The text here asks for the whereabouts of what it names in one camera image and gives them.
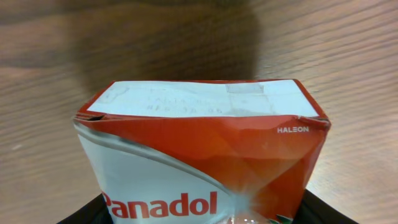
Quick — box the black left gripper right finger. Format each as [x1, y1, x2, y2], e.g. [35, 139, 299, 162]
[294, 190, 359, 224]

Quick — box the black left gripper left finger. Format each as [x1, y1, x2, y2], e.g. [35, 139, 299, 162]
[57, 194, 113, 224]

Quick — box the red Panadol box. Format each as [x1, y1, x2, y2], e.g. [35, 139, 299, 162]
[73, 80, 331, 223]

